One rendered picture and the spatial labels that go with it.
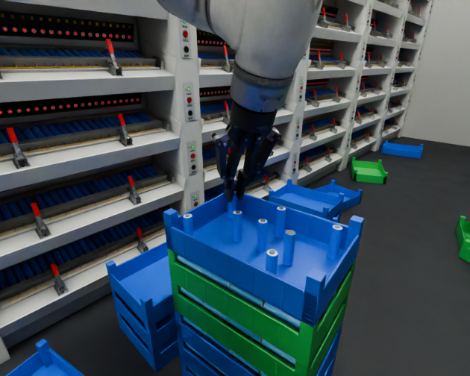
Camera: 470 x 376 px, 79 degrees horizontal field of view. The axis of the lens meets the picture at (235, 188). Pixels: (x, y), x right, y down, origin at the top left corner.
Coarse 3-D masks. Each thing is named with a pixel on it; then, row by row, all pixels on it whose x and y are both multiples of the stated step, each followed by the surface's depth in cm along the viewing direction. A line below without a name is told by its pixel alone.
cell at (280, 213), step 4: (280, 208) 56; (284, 208) 56; (276, 212) 56; (280, 212) 55; (284, 212) 55; (276, 216) 56; (280, 216) 56; (284, 216) 56; (276, 220) 57; (280, 220) 56; (284, 220) 56; (276, 224) 57; (280, 224) 56; (284, 224) 57; (276, 228) 57; (280, 228) 57; (276, 232) 58; (280, 232) 57; (276, 236) 58; (280, 236) 58
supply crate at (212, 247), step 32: (224, 192) 66; (224, 224) 63; (256, 224) 63; (288, 224) 60; (320, 224) 55; (352, 224) 49; (192, 256) 51; (224, 256) 45; (256, 256) 52; (320, 256) 52; (352, 256) 49; (256, 288) 43; (288, 288) 39; (320, 288) 36
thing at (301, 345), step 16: (176, 256) 55; (176, 272) 56; (192, 272) 52; (352, 272) 54; (192, 288) 54; (208, 288) 51; (224, 288) 56; (224, 304) 49; (240, 304) 47; (336, 304) 48; (240, 320) 48; (256, 320) 45; (272, 320) 43; (320, 320) 49; (272, 336) 44; (288, 336) 42; (304, 336) 40; (320, 336) 44; (288, 352) 43; (304, 352) 41
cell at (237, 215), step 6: (240, 210) 55; (234, 216) 54; (240, 216) 54; (234, 222) 55; (240, 222) 55; (234, 228) 55; (240, 228) 55; (234, 234) 56; (240, 234) 56; (234, 240) 56; (240, 240) 56
